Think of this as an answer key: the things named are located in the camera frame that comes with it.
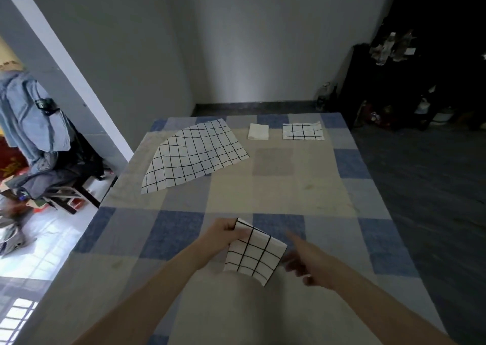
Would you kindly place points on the person's left hand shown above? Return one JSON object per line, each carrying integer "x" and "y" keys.
{"x": 218, "y": 238}

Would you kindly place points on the person's right hand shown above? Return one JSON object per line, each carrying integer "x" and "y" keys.
{"x": 317, "y": 267}

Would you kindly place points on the white black-grid cloth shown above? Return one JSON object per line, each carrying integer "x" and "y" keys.
{"x": 254, "y": 253}
{"x": 303, "y": 131}
{"x": 193, "y": 155}

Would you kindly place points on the plain white cloth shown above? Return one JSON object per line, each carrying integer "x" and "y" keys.
{"x": 258, "y": 132}

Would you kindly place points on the person's left forearm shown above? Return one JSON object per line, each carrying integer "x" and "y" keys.
{"x": 140, "y": 303}

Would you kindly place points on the person's right forearm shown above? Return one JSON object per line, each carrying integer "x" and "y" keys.
{"x": 391, "y": 314}

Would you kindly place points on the blue beige patchwork tablecloth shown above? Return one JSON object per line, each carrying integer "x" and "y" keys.
{"x": 303, "y": 189}

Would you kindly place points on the black metal chair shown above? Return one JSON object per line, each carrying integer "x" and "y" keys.
{"x": 95, "y": 193}

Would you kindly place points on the small wooden stool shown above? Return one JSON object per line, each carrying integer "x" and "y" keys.
{"x": 64, "y": 200}

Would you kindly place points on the clear water bottle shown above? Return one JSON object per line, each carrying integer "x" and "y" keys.
{"x": 323, "y": 96}

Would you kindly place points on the dark clothes heap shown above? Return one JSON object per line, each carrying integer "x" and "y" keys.
{"x": 57, "y": 177}

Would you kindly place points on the blue-grey hanging garment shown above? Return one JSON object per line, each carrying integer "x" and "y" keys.
{"x": 30, "y": 120}

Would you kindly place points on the red orange paper bag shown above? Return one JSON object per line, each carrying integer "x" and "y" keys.
{"x": 9, "y": 158}

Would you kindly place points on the pale small items cluster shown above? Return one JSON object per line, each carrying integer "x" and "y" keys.
{"x": 393, "y": 48}

